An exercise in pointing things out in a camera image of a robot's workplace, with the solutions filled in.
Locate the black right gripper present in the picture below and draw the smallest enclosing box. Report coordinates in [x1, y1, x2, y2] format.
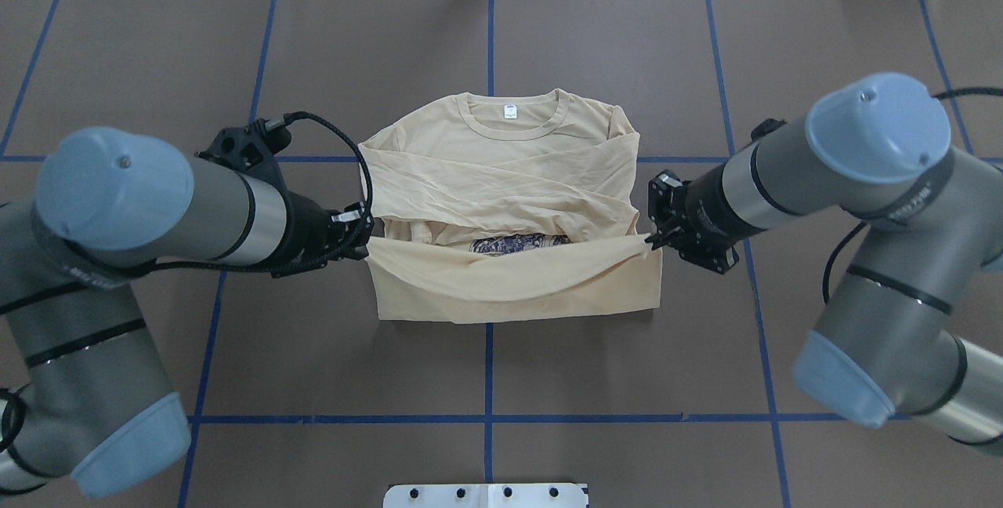
[644, 165, 739, 274]

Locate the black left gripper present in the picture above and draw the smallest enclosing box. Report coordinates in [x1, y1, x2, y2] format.
[271, 191, 374, 278]

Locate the cream long-sleeve printed shirt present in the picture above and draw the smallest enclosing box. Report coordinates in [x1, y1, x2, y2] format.
[359, 88, 662, 325]

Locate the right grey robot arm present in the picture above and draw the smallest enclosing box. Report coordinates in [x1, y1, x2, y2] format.
[647, 72, 1002, 457]

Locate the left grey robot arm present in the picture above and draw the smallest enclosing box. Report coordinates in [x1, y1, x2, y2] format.
[2, 119, 373, 499]

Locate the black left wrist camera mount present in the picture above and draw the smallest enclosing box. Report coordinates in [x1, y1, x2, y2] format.
[196, 118, 291, 191]

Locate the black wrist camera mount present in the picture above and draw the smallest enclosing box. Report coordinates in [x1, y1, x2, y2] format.
[196, 118, 291, 191]
[750, 118, 788, 143]

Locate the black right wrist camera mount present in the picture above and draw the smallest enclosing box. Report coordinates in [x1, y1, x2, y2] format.
[750, 118, 788, 143]

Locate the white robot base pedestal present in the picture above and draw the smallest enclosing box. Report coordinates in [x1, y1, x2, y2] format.
[382, 482, 591, 507]

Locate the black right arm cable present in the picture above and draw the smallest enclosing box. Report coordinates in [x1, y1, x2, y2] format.
[821, 86, 1003, 305]

